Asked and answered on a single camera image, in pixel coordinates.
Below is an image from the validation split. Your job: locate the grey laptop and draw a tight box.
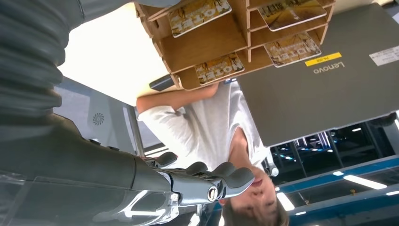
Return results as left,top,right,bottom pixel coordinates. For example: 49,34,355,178
237,2,399,148

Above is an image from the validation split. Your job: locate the person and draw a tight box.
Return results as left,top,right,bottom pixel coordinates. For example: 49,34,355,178
136,81,290,226

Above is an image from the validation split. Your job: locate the small black box device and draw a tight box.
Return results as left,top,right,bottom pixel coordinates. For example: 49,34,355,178
149,74,176,92

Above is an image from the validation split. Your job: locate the wooden card organizer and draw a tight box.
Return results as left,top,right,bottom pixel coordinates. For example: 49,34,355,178
134,0,336,92

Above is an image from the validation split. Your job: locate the gold motel key card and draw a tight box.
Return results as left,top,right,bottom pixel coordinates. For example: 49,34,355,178
167,0,233,39
257,0,328,32
194,52,245,86
263,31,322,69

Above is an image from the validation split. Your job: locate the grey kiosk stand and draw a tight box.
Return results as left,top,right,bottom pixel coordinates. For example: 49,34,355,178
53,76,147,157

